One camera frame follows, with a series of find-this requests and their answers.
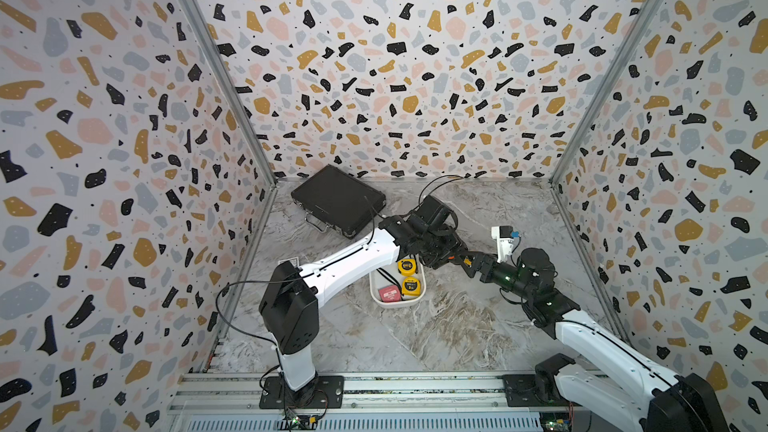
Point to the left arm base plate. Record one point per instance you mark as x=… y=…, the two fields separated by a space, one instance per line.
x=322 y=392

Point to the pink tape measure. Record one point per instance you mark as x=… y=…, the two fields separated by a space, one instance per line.
x=390 y=294

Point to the aluminium front rail frame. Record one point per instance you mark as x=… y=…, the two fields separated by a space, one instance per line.
x=374 y=401

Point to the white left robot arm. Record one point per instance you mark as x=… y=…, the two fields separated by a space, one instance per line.
x=290 y=305

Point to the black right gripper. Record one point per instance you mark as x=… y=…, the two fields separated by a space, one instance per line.
x=486 y=265

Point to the aluminium left corner post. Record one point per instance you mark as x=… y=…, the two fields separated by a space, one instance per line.
x=213 y=57

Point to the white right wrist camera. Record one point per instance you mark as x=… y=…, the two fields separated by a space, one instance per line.
x=507 y=240

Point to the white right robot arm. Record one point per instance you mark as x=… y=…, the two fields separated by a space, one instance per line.
x=629 y=390

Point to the yellow 3m tape measure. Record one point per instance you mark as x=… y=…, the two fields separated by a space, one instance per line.
x=411 y=287
x=407 y=267

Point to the black flat case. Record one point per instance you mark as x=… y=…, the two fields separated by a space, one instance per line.
x=339 y=201

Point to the white storage box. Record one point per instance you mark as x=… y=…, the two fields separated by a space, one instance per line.
x=400 y=284

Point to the aluminium right corner post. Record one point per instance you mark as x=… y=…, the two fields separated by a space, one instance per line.
x=605 y=86

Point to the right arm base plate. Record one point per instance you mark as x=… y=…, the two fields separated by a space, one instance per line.
x=537 y=388

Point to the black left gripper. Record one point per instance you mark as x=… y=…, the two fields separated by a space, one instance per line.
x=455 y=244

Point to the aluminium corner post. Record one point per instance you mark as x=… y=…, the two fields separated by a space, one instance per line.
x=213 y=57
x=605 y=86

